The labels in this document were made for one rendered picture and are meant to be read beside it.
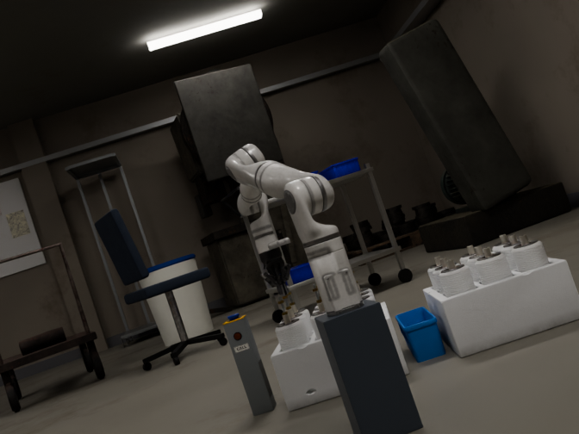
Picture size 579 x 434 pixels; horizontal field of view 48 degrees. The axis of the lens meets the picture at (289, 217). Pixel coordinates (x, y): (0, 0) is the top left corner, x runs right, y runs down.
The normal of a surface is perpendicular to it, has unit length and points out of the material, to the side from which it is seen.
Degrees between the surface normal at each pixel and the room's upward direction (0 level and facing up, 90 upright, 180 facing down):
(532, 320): 90
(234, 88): 90
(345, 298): 90
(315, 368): 90
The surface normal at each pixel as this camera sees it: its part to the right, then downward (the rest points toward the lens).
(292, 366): -0.11, 0.00
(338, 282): 0.11, -0.07
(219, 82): 0.30, -0.14
